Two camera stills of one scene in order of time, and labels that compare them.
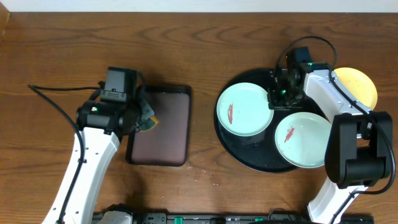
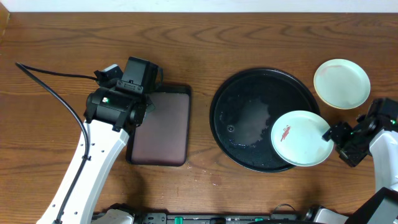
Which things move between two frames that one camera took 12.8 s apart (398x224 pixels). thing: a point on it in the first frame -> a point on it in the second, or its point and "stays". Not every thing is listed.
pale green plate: [243, 109] -> [342, 84]
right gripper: [274, 102] -> [336, 132]
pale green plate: [301, 139] stays
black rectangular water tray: [166, 142] stays
